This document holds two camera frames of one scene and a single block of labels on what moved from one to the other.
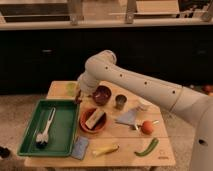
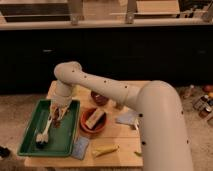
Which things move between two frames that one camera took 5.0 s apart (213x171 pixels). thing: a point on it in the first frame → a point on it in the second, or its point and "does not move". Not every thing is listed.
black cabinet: (32, 58) does not move
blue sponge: (79, 147) does not move
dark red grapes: (77, 99) → (56, 114)
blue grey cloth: (128, 116) does not move
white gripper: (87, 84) → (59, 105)
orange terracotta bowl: (86, 115) does not move
